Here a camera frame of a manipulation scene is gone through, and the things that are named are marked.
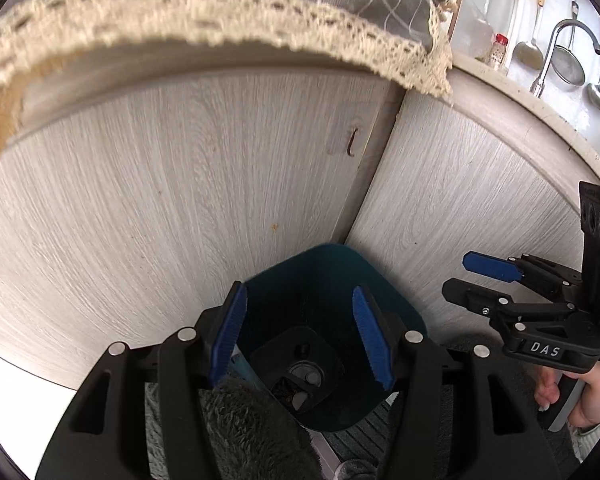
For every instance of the clear jar red lid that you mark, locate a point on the clear jar red lid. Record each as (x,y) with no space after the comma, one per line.
(500,52)

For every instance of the grey checked cloth lace trim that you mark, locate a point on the grey checked cloth lace trim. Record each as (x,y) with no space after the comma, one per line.
(180,5)

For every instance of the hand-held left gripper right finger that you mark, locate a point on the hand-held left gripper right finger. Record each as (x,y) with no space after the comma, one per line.
(372,335)

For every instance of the dark ribbed floor mat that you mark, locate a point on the dark ribbed floor mat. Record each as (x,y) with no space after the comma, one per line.
(365,430)

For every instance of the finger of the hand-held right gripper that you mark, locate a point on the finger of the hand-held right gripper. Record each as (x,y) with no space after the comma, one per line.
(475,297)
(490,266)

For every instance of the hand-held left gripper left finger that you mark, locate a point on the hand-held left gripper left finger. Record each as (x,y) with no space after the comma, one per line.
(227,330)

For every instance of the steel mesh strainer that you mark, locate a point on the steel mesh strainer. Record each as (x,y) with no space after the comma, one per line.
(567,65)

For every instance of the chrome faucet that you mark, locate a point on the chrome faucet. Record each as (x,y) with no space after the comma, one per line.
(567,27)

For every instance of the grey fuzzy slippers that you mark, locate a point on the grey fuzzy slippers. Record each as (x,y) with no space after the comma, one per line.
(250,430)

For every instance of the wood-grain sink cabinet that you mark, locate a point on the wood-grain sink cabinet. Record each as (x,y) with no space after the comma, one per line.
(455,185)

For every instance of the teal plastic waste bin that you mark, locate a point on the teal plastic waste bin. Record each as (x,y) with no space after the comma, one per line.
(325,270)

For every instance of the round grey cap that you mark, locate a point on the round grey cap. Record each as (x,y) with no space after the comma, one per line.
(305,376)

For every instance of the clear plastic container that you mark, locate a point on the clear plastic container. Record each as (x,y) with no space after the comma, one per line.
(476,40)

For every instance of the clear adhesive hook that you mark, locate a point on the clear adhesive hook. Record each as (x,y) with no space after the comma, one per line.
(349,137)

